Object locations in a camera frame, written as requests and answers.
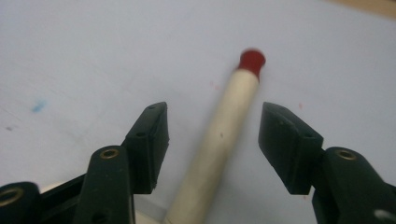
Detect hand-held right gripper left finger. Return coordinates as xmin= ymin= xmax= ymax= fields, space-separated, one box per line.
xmin=120 ymin=102 xmax=170 ymax=195

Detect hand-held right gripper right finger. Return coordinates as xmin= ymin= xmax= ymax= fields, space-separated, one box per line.
xmin=258 ymin=102 xmax=325 ymax=196

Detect cream hand brush grey bristles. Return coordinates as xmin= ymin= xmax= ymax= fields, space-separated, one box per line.
xmin=40 ymin=48 xmax=266 ymax=224

